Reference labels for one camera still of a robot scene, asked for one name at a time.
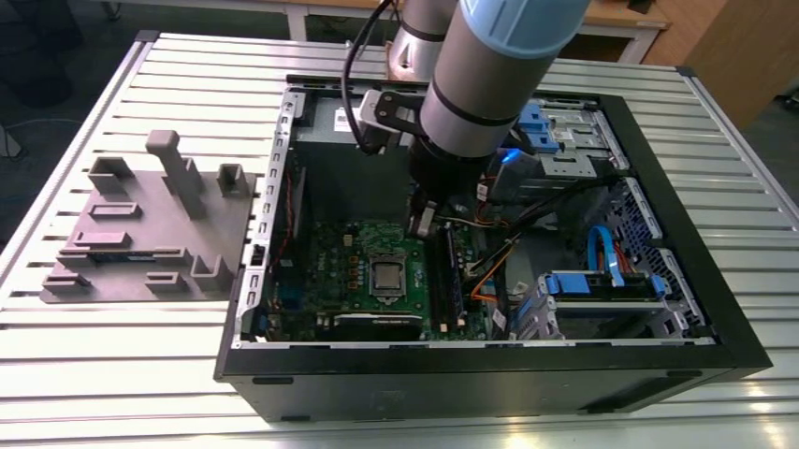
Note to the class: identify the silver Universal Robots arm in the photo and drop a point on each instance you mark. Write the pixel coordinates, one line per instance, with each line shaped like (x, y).
(481, 84)

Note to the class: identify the blue plastic drive bracket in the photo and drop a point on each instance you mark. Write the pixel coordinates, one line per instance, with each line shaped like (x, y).
(544, 140)

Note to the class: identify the tall grey drive cage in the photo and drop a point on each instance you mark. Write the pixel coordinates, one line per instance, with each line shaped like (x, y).
(562, 173)

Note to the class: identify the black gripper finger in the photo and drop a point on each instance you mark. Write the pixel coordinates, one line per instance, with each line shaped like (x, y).
(425, 222)

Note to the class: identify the grey power supply unit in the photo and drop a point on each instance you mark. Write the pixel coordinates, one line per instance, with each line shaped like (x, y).
(337, 178)

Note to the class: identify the black PC case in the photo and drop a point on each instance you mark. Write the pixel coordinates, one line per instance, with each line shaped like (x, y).
(474, 388)

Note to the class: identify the green RAM stick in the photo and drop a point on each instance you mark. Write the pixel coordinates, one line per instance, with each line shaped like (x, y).
(125, 256)

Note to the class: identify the wooden cabinet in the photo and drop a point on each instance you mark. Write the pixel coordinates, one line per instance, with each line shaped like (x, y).
(744, 51)

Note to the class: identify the silver CPU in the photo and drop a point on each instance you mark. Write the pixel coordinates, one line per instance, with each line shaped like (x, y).
(389, 275)

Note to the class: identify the green motherboard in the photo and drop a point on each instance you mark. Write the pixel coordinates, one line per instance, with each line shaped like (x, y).
(337, 262)

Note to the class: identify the black RAM slot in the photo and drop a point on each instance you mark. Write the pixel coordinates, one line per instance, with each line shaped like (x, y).
(446, 290)
(433, 276)

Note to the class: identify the low grey disk bay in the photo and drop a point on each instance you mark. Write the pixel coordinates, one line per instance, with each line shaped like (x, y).
(612, 306)

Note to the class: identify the hard disk in blue carrier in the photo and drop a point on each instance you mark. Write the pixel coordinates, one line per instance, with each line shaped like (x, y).
(572, 285)

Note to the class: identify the grey parts rack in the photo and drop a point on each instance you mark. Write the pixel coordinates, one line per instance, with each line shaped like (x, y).
(157, 224)

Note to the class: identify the black graphics card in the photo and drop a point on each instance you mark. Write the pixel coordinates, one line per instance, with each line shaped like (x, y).
(376, 327)

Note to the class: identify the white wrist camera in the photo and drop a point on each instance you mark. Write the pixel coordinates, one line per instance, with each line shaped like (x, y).
(370, 112)

